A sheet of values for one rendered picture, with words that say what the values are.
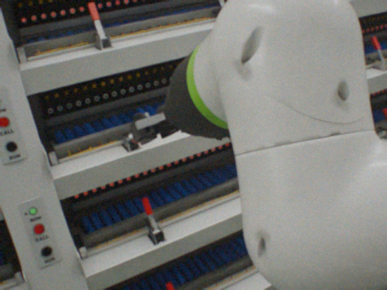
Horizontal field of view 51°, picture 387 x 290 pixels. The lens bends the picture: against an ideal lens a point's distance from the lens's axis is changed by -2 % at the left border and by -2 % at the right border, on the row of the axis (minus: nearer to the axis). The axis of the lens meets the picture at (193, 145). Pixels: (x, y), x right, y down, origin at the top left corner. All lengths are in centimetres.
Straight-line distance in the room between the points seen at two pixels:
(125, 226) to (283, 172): 64
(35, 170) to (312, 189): 57
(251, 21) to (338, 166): 11
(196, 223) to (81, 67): 39
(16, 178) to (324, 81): 59
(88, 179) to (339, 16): 59
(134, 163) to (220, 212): 23
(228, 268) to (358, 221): 76
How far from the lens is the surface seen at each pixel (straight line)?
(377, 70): 118
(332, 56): 27
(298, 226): 26
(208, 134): 40
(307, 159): 26
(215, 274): 99
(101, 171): 78
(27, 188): 76
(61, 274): 81
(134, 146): 80
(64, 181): 77
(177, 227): 88
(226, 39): 28
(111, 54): 78
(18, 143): 75
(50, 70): 76
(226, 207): 92
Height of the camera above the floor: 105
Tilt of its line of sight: 11 degrees down
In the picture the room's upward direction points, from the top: 14 degrees counter-clockwise
